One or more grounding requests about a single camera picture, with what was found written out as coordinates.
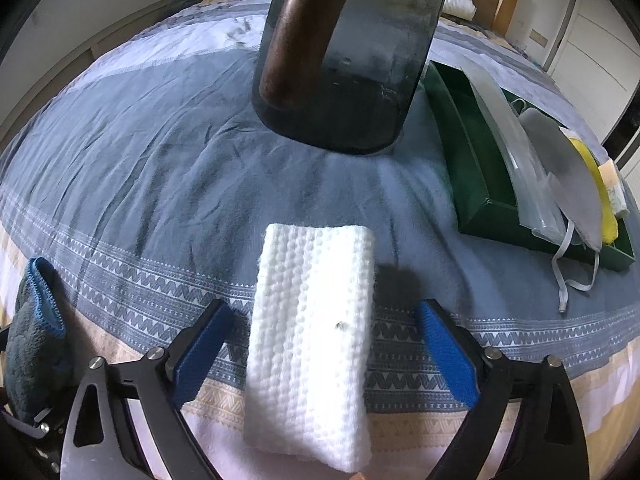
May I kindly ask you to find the green rectangular tray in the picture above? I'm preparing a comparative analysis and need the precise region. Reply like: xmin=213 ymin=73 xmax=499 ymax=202
xmin=422 ymin=60 xmax=640 ymax=273

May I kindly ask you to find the translucent white plastic bag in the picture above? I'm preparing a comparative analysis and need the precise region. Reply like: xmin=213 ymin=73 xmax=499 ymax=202
xmin=460 ymin=57 xmax=583 ymax=246

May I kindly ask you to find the grey patterned bedspread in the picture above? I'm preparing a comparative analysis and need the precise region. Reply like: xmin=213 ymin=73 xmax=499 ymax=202
xmin=0 ymin=0 xmax=640 ymax=480

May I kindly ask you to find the white wardrobe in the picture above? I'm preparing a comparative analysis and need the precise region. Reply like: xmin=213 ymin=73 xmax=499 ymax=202
xmin=545 ymin=0 xmax=640 ymax=136

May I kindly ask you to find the grey face mask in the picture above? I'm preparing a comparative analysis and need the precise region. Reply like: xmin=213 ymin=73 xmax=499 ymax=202
xmin=510 ymin=99 xmax=606 ymax=315

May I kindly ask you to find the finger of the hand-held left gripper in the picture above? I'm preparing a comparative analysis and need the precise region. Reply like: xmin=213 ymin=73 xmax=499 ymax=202
xmin=0 ymin=407 xmax=63 ymax=480

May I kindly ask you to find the white woven cloth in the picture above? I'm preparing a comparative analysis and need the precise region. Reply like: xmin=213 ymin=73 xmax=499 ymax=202
xmin=242 ymin=223 xmax=377 ymax=473

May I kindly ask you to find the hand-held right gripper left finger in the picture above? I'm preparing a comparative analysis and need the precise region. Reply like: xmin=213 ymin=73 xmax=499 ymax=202
xmin=60 ymin=300 xmax=236 ymax=480

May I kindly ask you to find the yellow towel with white border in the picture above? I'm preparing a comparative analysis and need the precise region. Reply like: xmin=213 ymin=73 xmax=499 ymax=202
xmin=562 ymin=137 xmax=632 ymax=247

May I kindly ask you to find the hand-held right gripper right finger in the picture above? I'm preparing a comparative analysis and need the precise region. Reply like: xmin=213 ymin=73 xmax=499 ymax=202
xmin=417 ymin=300 xmax=591 ymax=480

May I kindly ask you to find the grey cloth with blue trim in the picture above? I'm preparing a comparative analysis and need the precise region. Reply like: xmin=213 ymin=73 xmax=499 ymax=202
xmin=5 ymin=257 xmax=68 ymax=423

